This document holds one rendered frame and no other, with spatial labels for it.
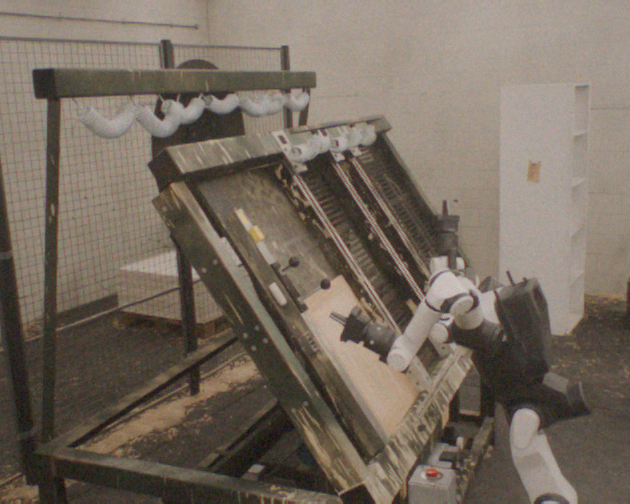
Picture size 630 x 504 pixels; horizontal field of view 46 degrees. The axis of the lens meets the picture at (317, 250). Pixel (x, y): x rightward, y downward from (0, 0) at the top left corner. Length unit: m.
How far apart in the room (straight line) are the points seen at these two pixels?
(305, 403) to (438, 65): 6.09
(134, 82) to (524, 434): 1.90
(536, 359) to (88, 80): 1.79
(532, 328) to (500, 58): 5.54
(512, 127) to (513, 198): 0.58
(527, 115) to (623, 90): 1.49
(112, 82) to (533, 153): 4.19
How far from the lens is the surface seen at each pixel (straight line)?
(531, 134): 6.35
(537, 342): 2.58
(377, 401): 2.76
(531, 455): 2.77
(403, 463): 2.66
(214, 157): 2.57
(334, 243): 2.99
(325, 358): 2.58
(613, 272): 7.83
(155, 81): 3.08
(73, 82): 2.70
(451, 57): 8.05
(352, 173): 3.63
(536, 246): 6.46
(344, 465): 2.42
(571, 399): 2.69
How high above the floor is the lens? 2.09
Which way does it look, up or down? 12 degrees down
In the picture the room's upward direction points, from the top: 3 degrees counter-clockwise
